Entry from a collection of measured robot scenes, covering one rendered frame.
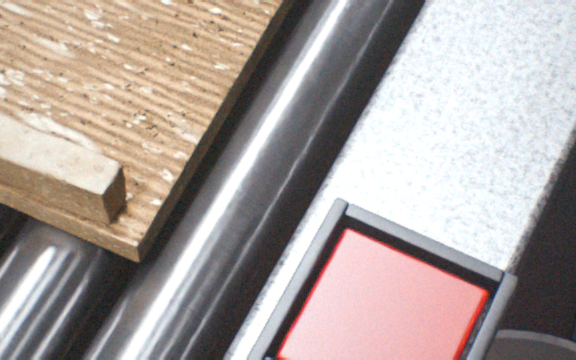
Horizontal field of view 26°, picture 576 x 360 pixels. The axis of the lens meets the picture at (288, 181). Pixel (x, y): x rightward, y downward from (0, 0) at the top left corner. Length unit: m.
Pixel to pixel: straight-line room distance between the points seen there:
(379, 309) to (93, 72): 0.15
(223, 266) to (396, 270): 0.07
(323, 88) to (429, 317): 0.11
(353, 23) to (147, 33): 0.09
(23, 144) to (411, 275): 0.15
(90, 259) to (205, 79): 0.08
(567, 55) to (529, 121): 0.04
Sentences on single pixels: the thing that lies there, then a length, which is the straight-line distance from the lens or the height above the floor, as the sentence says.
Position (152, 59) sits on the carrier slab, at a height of 0.94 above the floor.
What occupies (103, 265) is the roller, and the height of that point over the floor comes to 0.91.
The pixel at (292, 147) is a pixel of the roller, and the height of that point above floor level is 0.92.
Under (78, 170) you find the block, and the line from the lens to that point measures 0.46.
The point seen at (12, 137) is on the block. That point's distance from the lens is 0.47.
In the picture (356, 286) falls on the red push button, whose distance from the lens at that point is 0.47.
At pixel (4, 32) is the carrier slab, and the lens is 0.53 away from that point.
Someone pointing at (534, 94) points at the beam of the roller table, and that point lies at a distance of 0.54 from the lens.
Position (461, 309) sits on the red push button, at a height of 0.93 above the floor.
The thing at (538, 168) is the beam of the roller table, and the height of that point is 0.91.
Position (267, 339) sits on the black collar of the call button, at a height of 0.93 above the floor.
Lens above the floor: 1.36
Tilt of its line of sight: 61 degrees down
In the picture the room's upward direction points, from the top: straight up
